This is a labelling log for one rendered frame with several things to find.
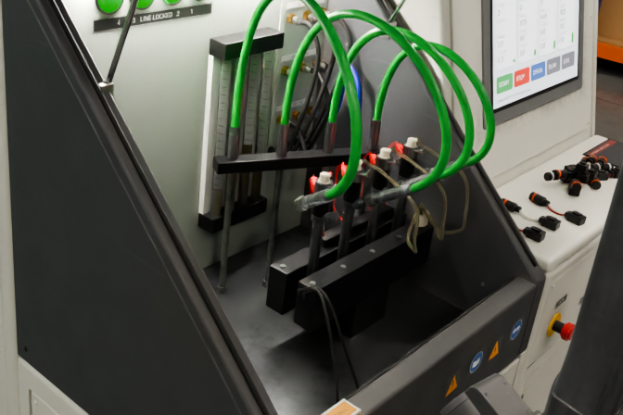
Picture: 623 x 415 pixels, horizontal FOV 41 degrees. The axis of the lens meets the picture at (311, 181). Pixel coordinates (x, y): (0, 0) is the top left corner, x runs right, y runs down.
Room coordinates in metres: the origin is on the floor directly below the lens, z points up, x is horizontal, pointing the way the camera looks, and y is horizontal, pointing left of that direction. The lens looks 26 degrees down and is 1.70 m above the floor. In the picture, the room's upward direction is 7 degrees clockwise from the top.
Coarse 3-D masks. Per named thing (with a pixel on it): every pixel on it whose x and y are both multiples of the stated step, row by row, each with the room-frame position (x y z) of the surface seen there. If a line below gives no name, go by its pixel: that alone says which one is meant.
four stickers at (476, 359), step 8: (520, 320) 1.23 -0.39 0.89; (520, 328) 1.24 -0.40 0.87; (512, 336) 1.22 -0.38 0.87; (496, 344) 1.17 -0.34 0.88; (480, 352) 1.13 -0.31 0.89; (496, 352) 1.18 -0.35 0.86; (472, 360) 1.11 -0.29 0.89; (480, 360) 1.13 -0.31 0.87; (488, 360) 1.16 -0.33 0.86; (472, 368) 1.11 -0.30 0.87; (456, 376) 1.07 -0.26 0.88; (448, 384) 1.05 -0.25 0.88; (456, 384) 1.08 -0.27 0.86; (448, 392) 1.06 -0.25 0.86
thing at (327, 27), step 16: (272, 0) 1.22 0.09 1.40; (304, 0) 1.12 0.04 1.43; (256, 16) 1.25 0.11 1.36; (320, 16) 1.08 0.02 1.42; (336, 32) 1.06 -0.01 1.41; (336, 48) 1.04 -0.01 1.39; (240, 64) 1.29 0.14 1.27; (240, 80) 1.29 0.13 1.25; (352, 80) 1.01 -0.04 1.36; (240, 96) 1.29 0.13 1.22; (352, 96) 0.99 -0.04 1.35; (352, 112) 0.99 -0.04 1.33; (352, 128) 0.98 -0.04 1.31; (352, 144) 0.97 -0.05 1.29; (352, 160) 0.97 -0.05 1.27; (352, 176) 0.98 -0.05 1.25; (336, 192) 1.00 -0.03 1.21
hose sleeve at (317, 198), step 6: (318, 192) 1.03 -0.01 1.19; (324, 192) 1.02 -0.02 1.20; (300, 198) 1.07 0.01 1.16; (306, 198) 1.06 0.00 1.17; (312, 198) 1.04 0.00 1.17; (318, 198) 1.03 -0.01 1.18; (324, 198) 1.01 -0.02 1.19; (300, 204) 1.07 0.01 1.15; (306, 204) 1.05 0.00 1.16; (312, 204) 1.04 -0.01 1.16; (318, 204) 1.04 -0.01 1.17
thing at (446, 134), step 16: (336, 16) 1.28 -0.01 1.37; (352, 16) 1.26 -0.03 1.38; (368, 16) 1.25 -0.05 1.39; (304, 48) 1.32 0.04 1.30; (416, 64) 1.19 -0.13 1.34; (288, 80) 1.33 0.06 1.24; (432, 80) 1.17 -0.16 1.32; (288, 96) 1.33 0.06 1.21; (432, 96) 1.17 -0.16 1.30; (288, 112) 1.34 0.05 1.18; (288, 128) 1.34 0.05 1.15; (448, 128) 1.15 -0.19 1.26; (448, 144) 1.14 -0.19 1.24; (448, 160) 1.15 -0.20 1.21; (432, 176) 1.15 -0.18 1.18; (384, 192) 1.20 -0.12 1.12; (400, 192) 1.18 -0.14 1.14
